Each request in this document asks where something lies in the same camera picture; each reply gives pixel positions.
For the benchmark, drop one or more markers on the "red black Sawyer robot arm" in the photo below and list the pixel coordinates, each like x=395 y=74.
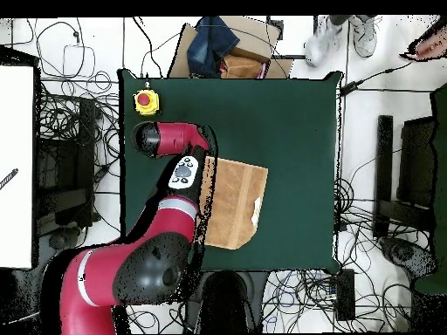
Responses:
x=167 y=223

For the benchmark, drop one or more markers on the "black power strip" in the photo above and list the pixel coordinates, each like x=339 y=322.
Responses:
x=346 y=296

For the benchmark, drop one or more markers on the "black square floor frame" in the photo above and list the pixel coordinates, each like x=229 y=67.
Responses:
x=297 y=56

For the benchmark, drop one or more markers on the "brown cardboard box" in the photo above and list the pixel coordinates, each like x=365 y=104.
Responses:
x=253 y=38

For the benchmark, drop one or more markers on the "tan terry towel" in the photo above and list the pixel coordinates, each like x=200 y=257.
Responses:
x=234 y=199

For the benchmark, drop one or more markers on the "dark green table cloth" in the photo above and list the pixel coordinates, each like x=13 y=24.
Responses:
x=279 y=115

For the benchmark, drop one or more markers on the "yellow emergency stop button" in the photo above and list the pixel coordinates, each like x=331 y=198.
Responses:
x=146 y=102

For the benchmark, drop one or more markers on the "blue denim jeans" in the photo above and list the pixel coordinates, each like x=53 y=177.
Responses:
x=209 y=45

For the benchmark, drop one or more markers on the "grey stand foot black knob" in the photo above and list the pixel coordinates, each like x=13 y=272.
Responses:
x=401 y=253
x=57 y=240

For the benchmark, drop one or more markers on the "green covered side table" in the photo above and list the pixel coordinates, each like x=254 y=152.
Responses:
x=440 y=174

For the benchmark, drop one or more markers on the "striped black rod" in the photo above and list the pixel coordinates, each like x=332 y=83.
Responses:
x=8 y=178

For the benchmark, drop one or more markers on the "brown folded towel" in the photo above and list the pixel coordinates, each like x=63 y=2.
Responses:
x=242 y=66

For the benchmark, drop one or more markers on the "black metal stand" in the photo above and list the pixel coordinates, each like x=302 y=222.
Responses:
x=384 y=157
x=85 y=157

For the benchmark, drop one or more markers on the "person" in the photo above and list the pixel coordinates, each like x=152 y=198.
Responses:
x=363 y=35

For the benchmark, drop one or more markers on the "white board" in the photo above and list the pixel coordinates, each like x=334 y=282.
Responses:
x=15 y=167

